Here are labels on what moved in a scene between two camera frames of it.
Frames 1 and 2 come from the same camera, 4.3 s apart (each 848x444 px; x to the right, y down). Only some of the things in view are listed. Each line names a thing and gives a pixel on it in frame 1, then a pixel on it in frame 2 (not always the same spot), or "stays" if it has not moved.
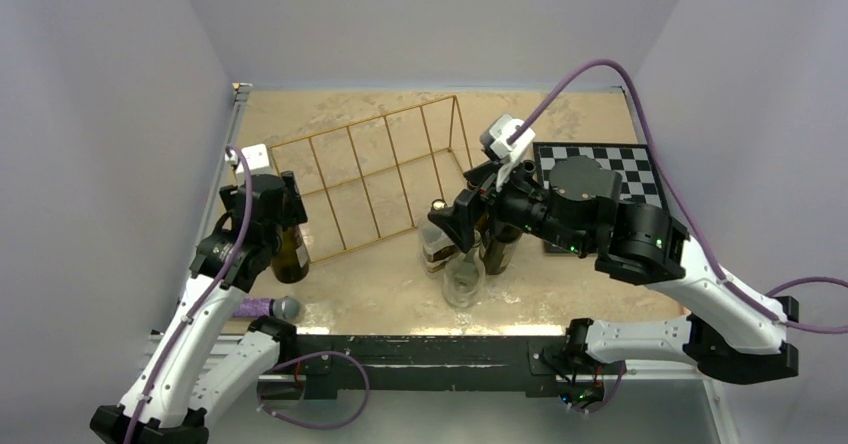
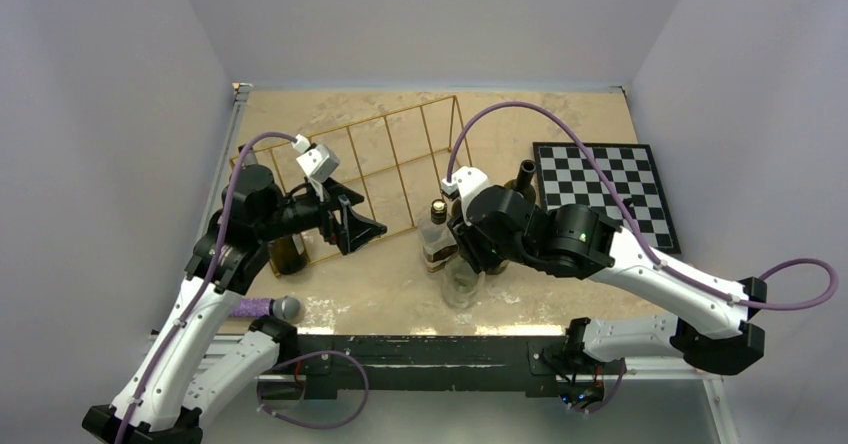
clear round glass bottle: (464, 277) stays
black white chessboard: (639, 182) stays
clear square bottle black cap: (438, 249) stays
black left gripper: (292, 212) to (353, 228)
